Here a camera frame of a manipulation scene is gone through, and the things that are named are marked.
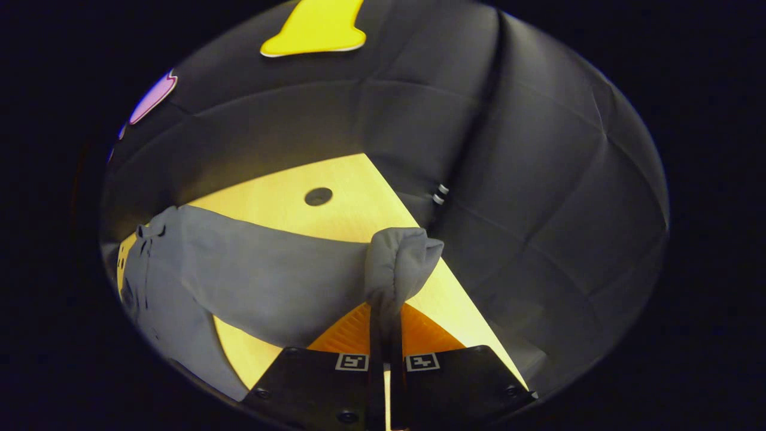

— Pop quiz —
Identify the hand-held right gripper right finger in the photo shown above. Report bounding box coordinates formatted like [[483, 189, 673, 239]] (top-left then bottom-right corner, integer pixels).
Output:
[[389, 302, 538, 431]]

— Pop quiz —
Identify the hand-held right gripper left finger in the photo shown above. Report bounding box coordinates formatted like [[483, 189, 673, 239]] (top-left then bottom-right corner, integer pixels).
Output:
[[241, 301, 385, 431]]

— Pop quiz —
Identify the gray button-up shirt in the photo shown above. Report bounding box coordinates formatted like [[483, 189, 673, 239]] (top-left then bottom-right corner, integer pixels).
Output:
[[118, 204, 445, 402]]

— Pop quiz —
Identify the black backdrop cloth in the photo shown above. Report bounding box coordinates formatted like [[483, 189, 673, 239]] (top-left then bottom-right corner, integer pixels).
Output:
[[99, 0, 671, 397]]

